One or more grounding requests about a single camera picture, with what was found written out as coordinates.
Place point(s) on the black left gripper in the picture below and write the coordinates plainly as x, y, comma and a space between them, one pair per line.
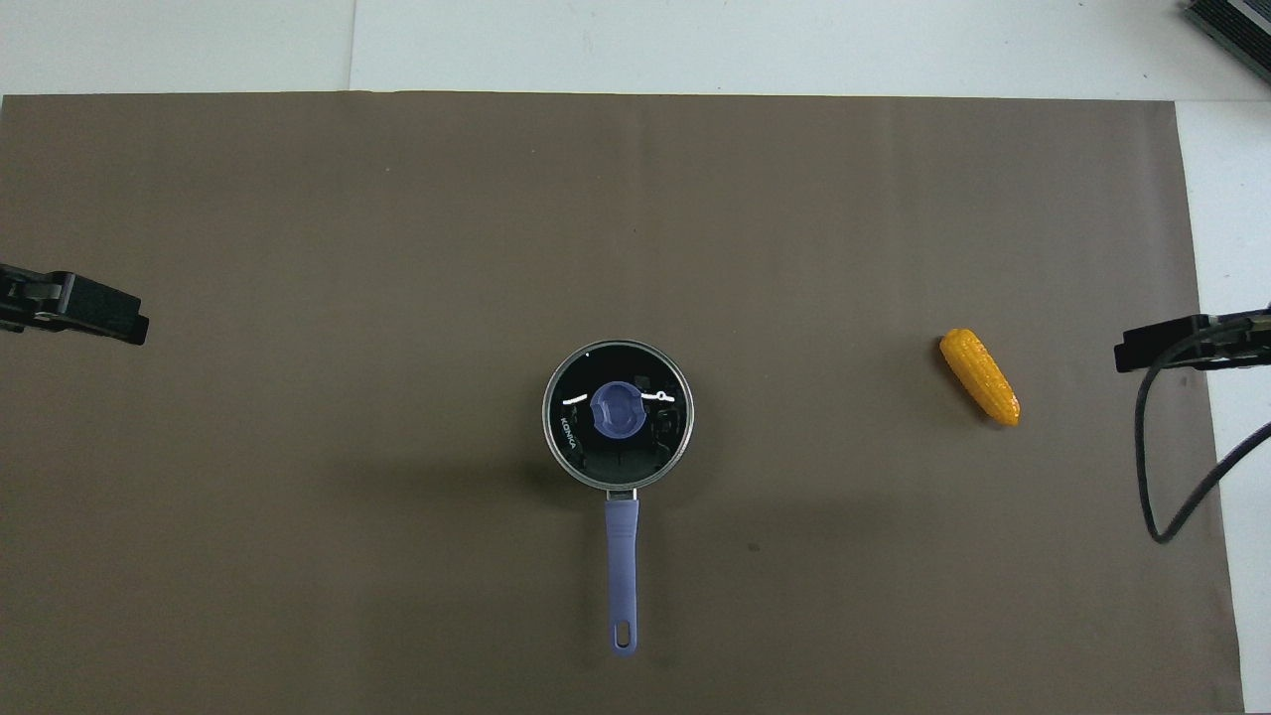
30, 298

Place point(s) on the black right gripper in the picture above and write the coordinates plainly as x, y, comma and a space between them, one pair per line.
1241, 348

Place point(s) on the yellow toy corn cob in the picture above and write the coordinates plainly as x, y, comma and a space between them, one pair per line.
980, 377

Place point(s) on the glass lid with blue knob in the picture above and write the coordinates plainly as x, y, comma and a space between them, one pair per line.
618, 409

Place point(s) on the brown table mat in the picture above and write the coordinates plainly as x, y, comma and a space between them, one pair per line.
397, 298

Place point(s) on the black ribbed device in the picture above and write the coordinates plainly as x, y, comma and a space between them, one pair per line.
1236, 25

